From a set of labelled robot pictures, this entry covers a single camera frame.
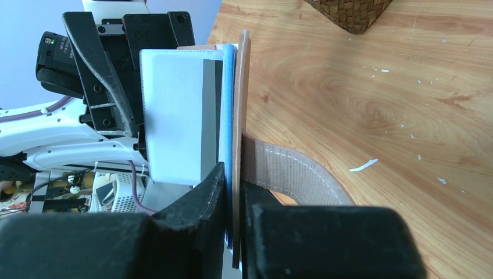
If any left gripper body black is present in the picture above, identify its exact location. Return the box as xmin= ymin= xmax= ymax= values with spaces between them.
xmin=97 ymin=11 xmax=195 ymax=151

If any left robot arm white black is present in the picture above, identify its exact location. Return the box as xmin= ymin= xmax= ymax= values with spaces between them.
xmin=1 ymin=11 xmax=195 ymax=180

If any white card with magnetic stripe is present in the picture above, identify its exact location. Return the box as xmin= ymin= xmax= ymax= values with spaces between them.
xmin=140 ymin=49 xmax=223 ymax=185

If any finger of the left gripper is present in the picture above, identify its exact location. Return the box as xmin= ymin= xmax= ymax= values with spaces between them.
xmin=62 ymin=12 xmax=138 ymax=138

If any brown wicker divided basket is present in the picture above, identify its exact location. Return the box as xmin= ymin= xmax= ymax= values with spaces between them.
xmin=306 ymin=0 xmax=392 ymax=35

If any white perforated plastic basket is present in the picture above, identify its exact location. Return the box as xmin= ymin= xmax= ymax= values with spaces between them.
xmin=89 ymin=172 xmax=139 ymax=213

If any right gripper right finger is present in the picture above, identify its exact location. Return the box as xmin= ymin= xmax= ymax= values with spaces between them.
xmin=241 ymin=183 xmax=427 ymax=278

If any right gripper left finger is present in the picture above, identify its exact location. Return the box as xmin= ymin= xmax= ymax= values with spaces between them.
xmin=1 ymin=163 xmax=227 ymax=278

